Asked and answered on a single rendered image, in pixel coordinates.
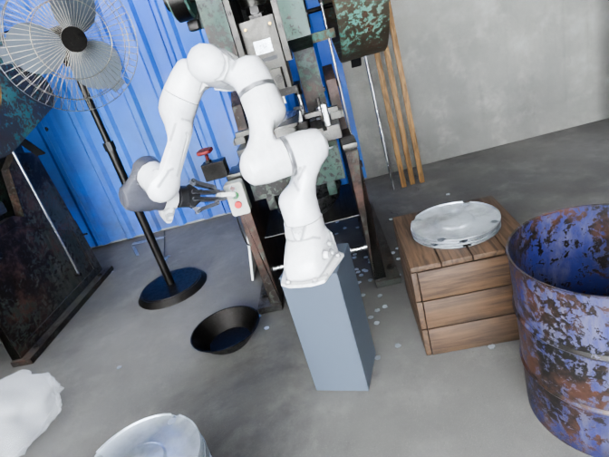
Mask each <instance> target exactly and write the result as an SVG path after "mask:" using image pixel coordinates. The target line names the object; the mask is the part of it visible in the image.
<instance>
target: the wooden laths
mask: <svg viewBox="0 0 609 457"><path fill-rule="evenodd" d="M389 6H390V31H391V39H392V45H393V50H394V54H395V59H396V63H397V68H398V73H399V78H400V83H401V91H402V96H403V100H404V106H405V111H406V115H407V120H408V124H409V129H410V134H411V143H412V148H413V152H414V157H415V161H416V167H417V172H418V176H419V181H420V183H422V182H425V180H424V176H423V170H422V166H421V157H420V152H419V147H418V142H417V138H416V132H415V128H414V123H413V119H412V113H411V105H410V100H409V94H408V90H407V85H406V81H405V75H404V71H403V66H402V61H401V52H400V47H399V43H398V37H397V33H396V28H395V23H394V18H393V13H392V5H391V0H390V2H389ZM383 52H384V57H385V62H386V66H387V71H388V75H389V80H390V85H391V93H392V98H393V102H394V107H395V111H396V116H397V121H398V125H399V130H400V135H401V143H402V147H403V152H404V157H405V161H406V166H407V171H408V175H409V180H410V184H411V185H412V184H415V179H414V175H413V170H412V166H411V157H410V153H409V148H408V143H407V139H406V133H405V129H404V124H403V119H402V115H401V106H400V102H399V97H398V93H397V88H396V83H395V79H394V73H393V69H392V60H391V56H390V51H389V46H388V45H387V48H386V50H385V51H383ZM374 57H375V62H376V66H377V70H378V74H379V79H380V84H381V88H382V97H383V100H384V105H385V110H386V114H387V119H388V123H389V127H390V132H391V140H392V145H393V149H394V154H395V158H396V162H397V167H398V172H399V176H400V181H401V187H402V188H404V187H407V185H406V180H405V176H404V171H403V167H402V162H401V154H400V150H399V145H398V141H397V136H396V131H395V127H394V122H393V118H392V109H391V105H390V100H389V95H388V91H387V87H386V82H385V78H384V73H383V69H382V60H381V56H380V53H375V54H374ZM364 61H365V65H366V70H367V73H368V78H369V83H370V86H371V91H372V99H373V103H374V108H375V112H376V116H377V121H378V125H379V129H380V134H381V138H382V146H383V150H384V155H385V159H386V163H387V168H388V172H389V176H390V181H391V188H392V190H395V187H394V182H393V178H392V170H391V165H390V162H389V157H388V152H387V148H386V144H385V139H384V135H383V130H382V123H381V118H380V114H379V110H378V105H377V101H376V96H375V92H374V88H373V83H372V76H371V71H370V66H369V62H368V58H367V56H364Z"/></svg>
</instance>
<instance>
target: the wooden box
mask: <svg viewBox="0 0 609 457"><path fill-rule="evenodd" d="M470 201H477V202H483V203H487V204H489V205H492V206H494V207H495V208H497V209H498V210H499V212H500V215H501V228H500V230H499V232H498V233H497V234H496V235H495V236H494V237H492V238H490V239H488V240H486V241H484V242H482V243H479V244H477V245H474V246H470V247H469V246H468V245H469V244H467V245H462V246H466V247H465V248H452V249H441V248H429V247H426V246H423V245H422V244H420V243H418V242H417V241H416V240H415V239H414V238H413V236H412V234H411V222H412V221H413V220H415V217H416V216H417V215H418V214H420V213H421V212H422V211H419V212H417V214H416V212H415V213H411V214H407V215H403V216H399V217H395V218H392V220H393V226H394V231H395V236H396V240H397V245H398V250H399V254H400V259H401V266H402V271H403V275H404V280H405V285H406V289H407V293H408V296H409V300H410V302H411V307H412V311H413V314H414V316H415V319H416V322H417V326H418V328H419V331H420V336H421V340H422V343H423V345H424V348H425V351H426V355H437V354H442V353H447V352H453V351H458V350H463V349H468V348H473V347H479V346H483V345H494V344H498V343H504V342H508V341H514V340H519V339H520V338H519V332H518V325H517V316H516V314H515V312H514V309H513V306H512V296H513V287H512V281H511V275H510V268H509V262H508V256H507V252H506V244H507V241H508V237H509V236H510V234H511V233H512V232H513V231H514V230H515V229H516V228H517V227H519V226H520V224H519V223H518V222H517V221H516V220H515V219H514V218H513V217H512V216H511V215H510V214H509V213H508V212H507V211H506V210H505V209H504V208H503V207H502V206H501V205H500V204H499V203H498V202H497V201H496V200H495V199H494V198H493V197H492V196H487V197H484V198H479V199H472V200H468V201H463V202H465V203H467V202H470ZM421 299H422V302H421ZM422 304H423V305H422ZM423 308H424V310H423ZM424 314H425V315H424ZM425 318H426V320H425ZM426 323H427V325H426ZM427 328H428V330H427ZM428 333H429V334H428ZM429 338H430V339H429ZM431 352H432V353H431Z"/></svg>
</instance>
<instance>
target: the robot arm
mask: <svg viewBox="0 0 609 457"><path fill-rule="evenodd" d="M163 88H164V89H163V90H162V93H161V96H160V98H159V115H160V117H161V119H162V121H163V123H164V125H165V129H166V132H167V135H168V143H167V146H166V149H165V151H164V154H163V157H162V160H161V162H160V161H159V160H157V159H156V158H155V157H153V156H142V157H140V158H138V159H137V160H136V161H135V162H134V163H133V165H132V169H131V173H130V176H129V177H128V179H127V180H126V182H125V183H124V184H123V185H122V186H121V187H120V188H119V199H120V203H121V205H122V206H123V207H124V208H125V209H126V210H129V211H152V210H158V211H159V215H160V216H161V217H162V218H163V219H164V221H165V222H166V223H171V222H172V220H173V216H174V213H175V209H176V208H191V209H194V210H195V214H196V215H197V214H199V213H200V212H201V211H202V210H205V209H210V208H213V207H216V206H217V205H219V204H220V201H225V200H227V199H232V198H234V197H235V196H236V193H235V192H226V191H225V190H218V189H217V186H216V185H213V184H209V183H206V182H202V181H198V180H196V179H194V178H193V179H191V180H189V181H188V182H189V184H188V185H187V186H180V174H181V172H182V168H183V165H184V161H185V158H186V155H187V151H188V148H189V143H190V139H191V135H192V132H193V124H194V119H195V116H196V113H197V110H198V106H199V102H200V100H201V97H202V95H203V93H204V91H205V90H207V89H209V88H214V89H215V90H216V91H223V92H234V91H237V94H238V96H239V98H240V101H241V103H242V106H243V109H244V111H245V114H246V118H247V121H248V126H249V139H248V143H247V146H246V148H245V150H244V152H243V153H242V155H241V158H240V163H239V167H240V172H241V174H242V176H243V178H244V179H245V180H246V181H247V182H248V183H250V184H252V185H254V186H257V185H264V184H269V183H272V182H275V181H277V180H281V179H283V178H286V177H289V176H291V179H290V181H289V184H288V185H287V186H286V188H285V189H284V190H283V191H282V193H281V194H280V196H279V201H278V204H279V207H280V209H281V212H282V215H283V218H284V221H285V222H284V226H285V237H286V243H285V259H284V267H285V269H284V273H283V277H282V281H281V286H282V287H287V288H299V287H314V286H317V285H321V284H323V283H325V282H326V280H327V279H328V278H329V276H331V274H332V273H333V272H334V270H335V268H336V267H337V266H338V264H339V263H340V262H341V260H342V259H343V257H344V253H342V252H340V251H338V248H337V246H336V243H335V241H334V236H333V233H332V232H331V231H330V230H329V229H328V228H327V227H326V226H325V224H324V218H323V215H322V213H321V212H320V210H319V205H318V201H317V197H316V186H315V185H316V179H317V175H318V172H319V170H320V168H321V166H322V164H323V163H324V161H325V159H326V158H327V156H328V150H329V145H328V141H327V139H326V138H325V137H324V135H323V134H322V133H321V131H319V130H317V129H309V130H300V131H295V132H292V133H289V134H287V135H285V136H282V137H279V138H276V137H275V135H274V130H275V129H276V128H277V127H278V125H279V124H280V123H281V122H282V121H283V119H284V118H285V112H286V109H285V104H284V102H283V99H282V97H281V94H280V92H279V90H278V88H277V86H276V83H275V81H274V79H273V77H272V74H271V73H270V72H269V70H268V69H267V67H266V65H265V64H264V62H263V61H262V59H260V58H259V57H258V56H256V55H245V56H243V57H241V58H238V57H237V56H235V55H234V54H232V53H231V52H229V51H228V50H226V49H223V48H220V47H217V46H215V45H213V44H197V45H195V46H194V47H192V48H191V50H190V51H189V53H188V58H186V59H180V60H179V61H177V63H176V64H175V66H174V68H173V69H172V71H171V73H170V75H169V78H168V80H167V81H166V83H165V85H164V87H163ZM193 186H196V187H200V188H204V189H207V190H198V189H196V188H195V187H193ZM200 195H216V197H200ZM211 201H215V202H214V203H211V204H208V205H206V206H203V207H196V206H197V205H198V204H199V203H200V202H211Z"/></svg>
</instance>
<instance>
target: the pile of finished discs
mask: <svg viewBox="0 0 609 457"><path fill-rule="evenodd" d="M500 228H501V215H500V212H499V210H498V209H497V208H495V207H494V206H492V205H489V204H487V203H483V202H477V201H470V202H468V203H465V202H463V201H456V202H450V203H444V204H440V205H438V206H434V207H432V208H429V209H426V210H424V211H422V212H421V213H420V214H418V215H417V216H416V217H415V220H413V221H412V222H411V234H412V236H413V238H414V239H415V240H416V241H417V242H418V243H420V244H422V245H423V246H426V247H429V248H441V249H452V248H465V247H466V246H462V245H467V244H469V245H468V246H469V247H470V246H474V245H477V244H479V243H482V242H484V241H486V240H488V239H490V238H492V237H494V236H495V235H496V234H497V233H498V232H499V230H500Z"/></svg>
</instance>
